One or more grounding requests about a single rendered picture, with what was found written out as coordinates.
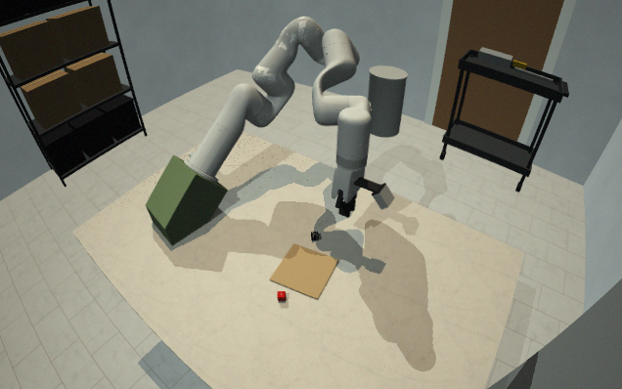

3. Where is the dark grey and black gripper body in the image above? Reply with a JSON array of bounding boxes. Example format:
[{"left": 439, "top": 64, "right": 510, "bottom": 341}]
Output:
[{"left": 332, "top": 163, "right": 367, "bottom": 203}]

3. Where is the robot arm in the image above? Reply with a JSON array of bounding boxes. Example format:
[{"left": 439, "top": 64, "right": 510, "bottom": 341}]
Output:
[{"left": 184, "top": 17, "right": 372, "bottom": 183}]

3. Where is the tan flat mat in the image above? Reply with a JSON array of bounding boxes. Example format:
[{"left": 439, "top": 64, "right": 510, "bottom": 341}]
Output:
[{"left": 270, "top": 243, "right": 339, "bottom": 299}]

